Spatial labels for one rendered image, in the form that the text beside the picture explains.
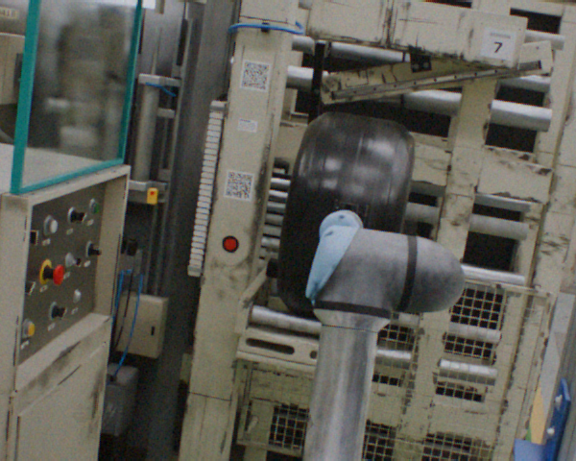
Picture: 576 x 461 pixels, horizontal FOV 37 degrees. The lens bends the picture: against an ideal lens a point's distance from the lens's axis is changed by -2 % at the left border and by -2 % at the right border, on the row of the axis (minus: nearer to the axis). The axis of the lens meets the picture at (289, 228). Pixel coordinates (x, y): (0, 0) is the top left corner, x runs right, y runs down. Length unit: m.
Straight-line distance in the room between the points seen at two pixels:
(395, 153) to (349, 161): 0.12
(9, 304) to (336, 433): 0.66
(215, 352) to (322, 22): 0.97
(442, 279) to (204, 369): 1.26
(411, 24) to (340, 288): 1.35
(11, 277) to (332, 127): 0.96
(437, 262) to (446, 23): 1.30
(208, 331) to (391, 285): 1.19
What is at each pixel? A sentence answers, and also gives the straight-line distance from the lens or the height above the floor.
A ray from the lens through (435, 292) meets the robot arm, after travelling 1.30.
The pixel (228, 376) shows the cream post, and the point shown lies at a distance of 2.44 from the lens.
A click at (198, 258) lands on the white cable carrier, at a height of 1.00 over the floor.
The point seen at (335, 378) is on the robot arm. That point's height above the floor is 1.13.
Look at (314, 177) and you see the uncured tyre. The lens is 2.11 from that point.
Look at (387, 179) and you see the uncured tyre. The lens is 2.11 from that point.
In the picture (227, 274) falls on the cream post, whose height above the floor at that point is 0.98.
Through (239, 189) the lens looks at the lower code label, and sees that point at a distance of 2.31.
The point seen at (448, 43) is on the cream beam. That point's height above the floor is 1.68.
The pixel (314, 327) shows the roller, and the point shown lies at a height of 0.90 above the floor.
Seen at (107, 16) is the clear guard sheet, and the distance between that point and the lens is 1.87.
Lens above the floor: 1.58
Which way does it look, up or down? 11 degrees down
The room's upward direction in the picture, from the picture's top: 9 degrees clockwise
